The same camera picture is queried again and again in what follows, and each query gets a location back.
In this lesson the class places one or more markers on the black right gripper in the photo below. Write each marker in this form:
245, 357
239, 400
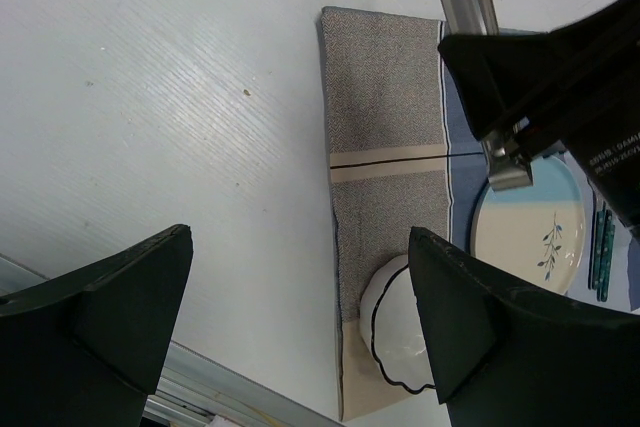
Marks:
582, 90

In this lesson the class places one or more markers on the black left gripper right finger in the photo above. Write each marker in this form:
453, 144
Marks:
504, 352

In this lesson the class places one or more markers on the blue patchwork placemat cloth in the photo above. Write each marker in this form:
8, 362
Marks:
400, 155

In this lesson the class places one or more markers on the green handled knife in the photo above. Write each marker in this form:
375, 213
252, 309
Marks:
597, 205

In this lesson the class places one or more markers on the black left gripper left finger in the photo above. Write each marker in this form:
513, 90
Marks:
87, 348

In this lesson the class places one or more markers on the green handled spoon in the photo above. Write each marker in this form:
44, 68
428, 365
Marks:
607, 257

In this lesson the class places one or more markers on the green handled fork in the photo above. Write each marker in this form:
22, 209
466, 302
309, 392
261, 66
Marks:
601, 252

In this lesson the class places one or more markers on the white scalloped bowl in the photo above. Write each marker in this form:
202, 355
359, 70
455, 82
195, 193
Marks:
389, 325

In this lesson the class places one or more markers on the blue and cream plate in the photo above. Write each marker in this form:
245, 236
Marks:
536, 233

